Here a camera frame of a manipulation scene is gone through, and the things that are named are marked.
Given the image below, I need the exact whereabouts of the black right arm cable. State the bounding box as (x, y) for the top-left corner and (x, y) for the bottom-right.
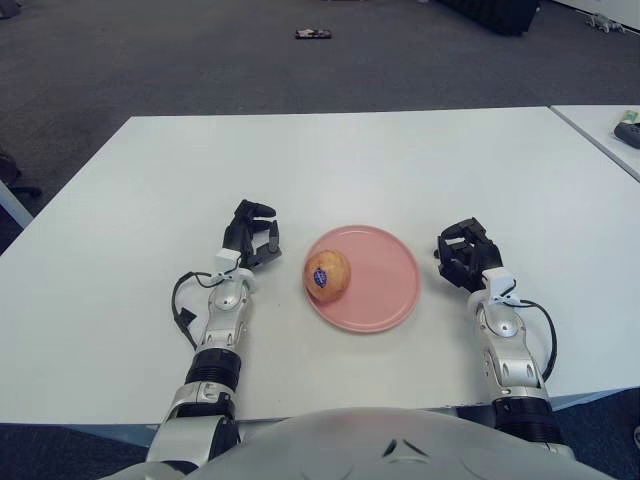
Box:
(514, 298), (559, 384)

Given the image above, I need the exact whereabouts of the grey toy on floor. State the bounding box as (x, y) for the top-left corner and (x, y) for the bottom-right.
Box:
(585, 13), (626, 34)

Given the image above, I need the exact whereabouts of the black ribbed box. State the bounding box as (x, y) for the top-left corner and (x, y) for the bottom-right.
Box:
(439, 0), (541, 37)

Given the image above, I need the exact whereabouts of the pink round plate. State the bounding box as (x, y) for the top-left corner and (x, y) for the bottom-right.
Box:
(304, 224), (420, 334)

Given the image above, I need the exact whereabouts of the white table leg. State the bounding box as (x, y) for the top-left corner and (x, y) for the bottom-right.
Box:
(0, 177), (34, 230)

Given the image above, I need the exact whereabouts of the grey robot torso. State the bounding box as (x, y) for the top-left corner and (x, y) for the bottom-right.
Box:
(189, 405), (616, 480)

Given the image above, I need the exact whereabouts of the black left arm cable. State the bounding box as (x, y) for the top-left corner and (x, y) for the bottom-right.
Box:
(170, 269), (236, 351)

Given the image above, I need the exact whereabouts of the red yellow apple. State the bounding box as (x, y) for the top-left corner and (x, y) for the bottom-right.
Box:
(303, 248), (353, 304)

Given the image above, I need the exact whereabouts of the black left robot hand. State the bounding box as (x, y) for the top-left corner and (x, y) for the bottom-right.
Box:
(222, 198), (285, 274)

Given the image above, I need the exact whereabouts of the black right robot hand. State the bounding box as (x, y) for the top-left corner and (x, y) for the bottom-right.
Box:
(433, 216), (504, 294)

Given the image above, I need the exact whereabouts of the black handheld controller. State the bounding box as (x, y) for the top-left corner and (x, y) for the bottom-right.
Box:
(613, 122), (640, 150)

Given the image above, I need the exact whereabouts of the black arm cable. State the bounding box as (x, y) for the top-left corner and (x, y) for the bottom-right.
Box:
(514, 298), (559, 384)
(170, 269), (236, 351)

